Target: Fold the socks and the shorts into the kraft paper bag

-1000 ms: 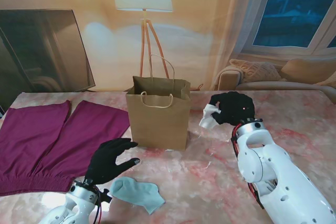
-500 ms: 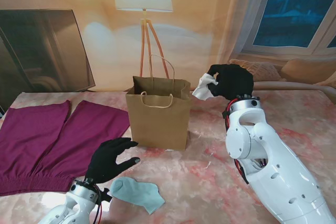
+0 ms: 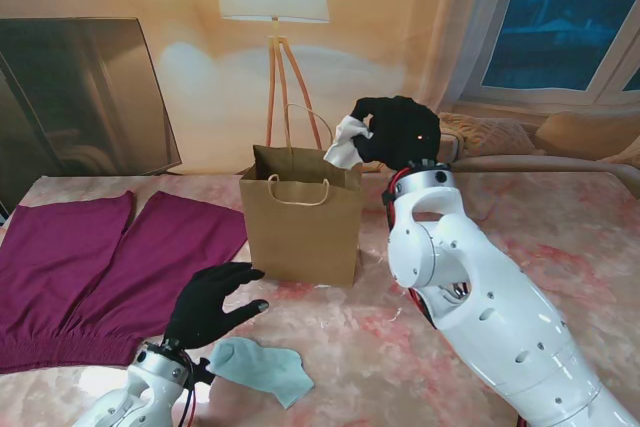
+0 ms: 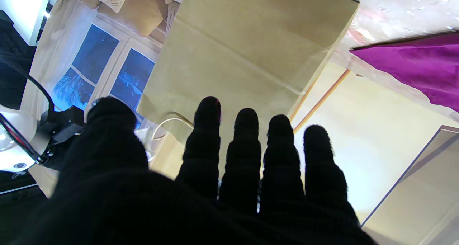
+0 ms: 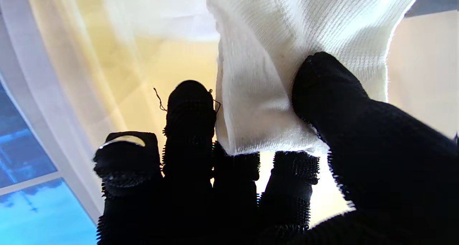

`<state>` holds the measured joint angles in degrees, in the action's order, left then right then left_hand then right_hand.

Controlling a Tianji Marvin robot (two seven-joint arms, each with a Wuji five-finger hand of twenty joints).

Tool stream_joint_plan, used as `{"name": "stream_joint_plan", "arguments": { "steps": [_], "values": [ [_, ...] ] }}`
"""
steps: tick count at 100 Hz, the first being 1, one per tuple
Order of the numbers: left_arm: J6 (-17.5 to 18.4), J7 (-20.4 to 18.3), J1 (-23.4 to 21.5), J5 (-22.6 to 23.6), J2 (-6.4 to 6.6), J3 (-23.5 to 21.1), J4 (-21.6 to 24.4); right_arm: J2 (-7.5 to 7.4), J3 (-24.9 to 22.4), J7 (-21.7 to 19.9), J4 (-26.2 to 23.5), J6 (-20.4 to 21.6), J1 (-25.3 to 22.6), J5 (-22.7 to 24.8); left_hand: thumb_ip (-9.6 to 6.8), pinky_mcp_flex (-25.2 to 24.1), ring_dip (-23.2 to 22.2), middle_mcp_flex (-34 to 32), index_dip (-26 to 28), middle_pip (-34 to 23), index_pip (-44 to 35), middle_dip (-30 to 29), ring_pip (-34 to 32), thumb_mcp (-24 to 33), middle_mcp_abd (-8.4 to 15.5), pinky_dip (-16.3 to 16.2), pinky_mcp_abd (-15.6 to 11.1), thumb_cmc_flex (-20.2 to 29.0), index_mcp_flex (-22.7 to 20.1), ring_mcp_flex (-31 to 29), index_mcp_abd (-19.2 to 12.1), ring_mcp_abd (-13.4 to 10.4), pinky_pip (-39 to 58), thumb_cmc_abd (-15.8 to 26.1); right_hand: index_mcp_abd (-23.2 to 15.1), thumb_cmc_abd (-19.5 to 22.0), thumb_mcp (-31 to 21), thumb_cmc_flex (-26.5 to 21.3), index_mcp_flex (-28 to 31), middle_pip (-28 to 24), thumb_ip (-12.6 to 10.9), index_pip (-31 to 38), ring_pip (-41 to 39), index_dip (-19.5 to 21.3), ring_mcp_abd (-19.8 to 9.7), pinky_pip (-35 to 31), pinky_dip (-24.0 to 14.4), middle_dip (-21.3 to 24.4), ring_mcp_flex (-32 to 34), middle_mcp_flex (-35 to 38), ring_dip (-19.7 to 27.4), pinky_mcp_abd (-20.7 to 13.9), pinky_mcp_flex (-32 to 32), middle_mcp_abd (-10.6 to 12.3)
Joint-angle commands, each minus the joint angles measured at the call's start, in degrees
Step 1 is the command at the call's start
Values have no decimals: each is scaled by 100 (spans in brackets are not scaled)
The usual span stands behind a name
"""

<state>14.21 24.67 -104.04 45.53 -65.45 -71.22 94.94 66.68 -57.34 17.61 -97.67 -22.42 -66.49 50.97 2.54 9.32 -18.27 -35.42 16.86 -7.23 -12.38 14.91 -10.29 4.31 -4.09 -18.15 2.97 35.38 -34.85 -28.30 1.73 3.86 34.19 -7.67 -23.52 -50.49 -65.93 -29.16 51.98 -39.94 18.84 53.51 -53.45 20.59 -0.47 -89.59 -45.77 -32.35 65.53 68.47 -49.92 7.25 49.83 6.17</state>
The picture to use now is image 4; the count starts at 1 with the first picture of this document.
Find sheer white curtain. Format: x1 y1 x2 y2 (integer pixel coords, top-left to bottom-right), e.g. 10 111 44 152
22 0 101 120

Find white framed window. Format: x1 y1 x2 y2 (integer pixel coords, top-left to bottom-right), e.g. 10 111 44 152
50 23 156 129

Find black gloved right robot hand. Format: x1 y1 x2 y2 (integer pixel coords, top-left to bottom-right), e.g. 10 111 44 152
0 10 36 111

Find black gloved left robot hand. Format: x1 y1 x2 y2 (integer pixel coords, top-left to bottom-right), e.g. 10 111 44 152
11 96 377 245

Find kraft paper bag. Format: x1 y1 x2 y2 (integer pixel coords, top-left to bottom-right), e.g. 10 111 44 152
136 0 360 166

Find purple shorts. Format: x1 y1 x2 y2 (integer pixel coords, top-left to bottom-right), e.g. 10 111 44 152
350 32 459 113

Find tripod floor lamp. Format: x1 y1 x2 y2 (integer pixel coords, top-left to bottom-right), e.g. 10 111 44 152
289 69 352 134

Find flat screen television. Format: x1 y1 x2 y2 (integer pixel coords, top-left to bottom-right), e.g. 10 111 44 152
360 125 459 245

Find plain tan cushion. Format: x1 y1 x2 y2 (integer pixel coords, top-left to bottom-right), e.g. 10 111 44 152
99 0 169 37

